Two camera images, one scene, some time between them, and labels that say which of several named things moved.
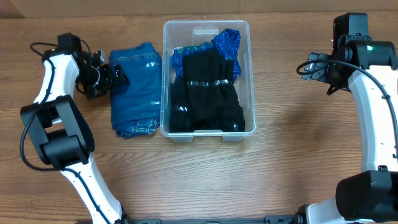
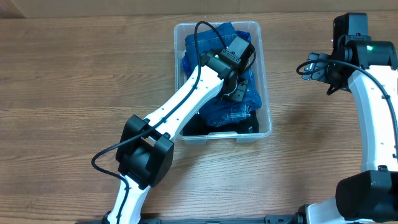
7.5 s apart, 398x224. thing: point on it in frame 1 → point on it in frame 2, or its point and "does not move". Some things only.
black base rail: [145, 219] does not move
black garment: [225, 116] → [198, 126]
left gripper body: [106, 77] → [238, 93]
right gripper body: [327, 76] does not move
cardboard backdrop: [17, 7] does not move
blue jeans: [136, 108] → [222, 109]
